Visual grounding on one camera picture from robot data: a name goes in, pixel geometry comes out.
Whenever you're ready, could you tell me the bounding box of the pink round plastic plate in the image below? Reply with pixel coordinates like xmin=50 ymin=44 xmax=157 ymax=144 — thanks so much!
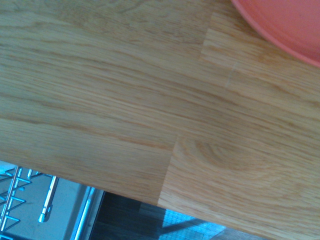
xmin=230 ymin=0 xmax=320 ymax=68

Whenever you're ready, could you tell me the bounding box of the grey steel dishwasher door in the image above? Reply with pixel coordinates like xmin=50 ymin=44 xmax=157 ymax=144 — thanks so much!
xmin=0 ymin=159 xmax=106 ymax=240

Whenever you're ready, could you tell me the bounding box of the metal wire dishwasher rack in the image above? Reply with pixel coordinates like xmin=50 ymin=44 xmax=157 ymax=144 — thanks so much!
xmin=0 ymin=164 xmax=61 ymax=240

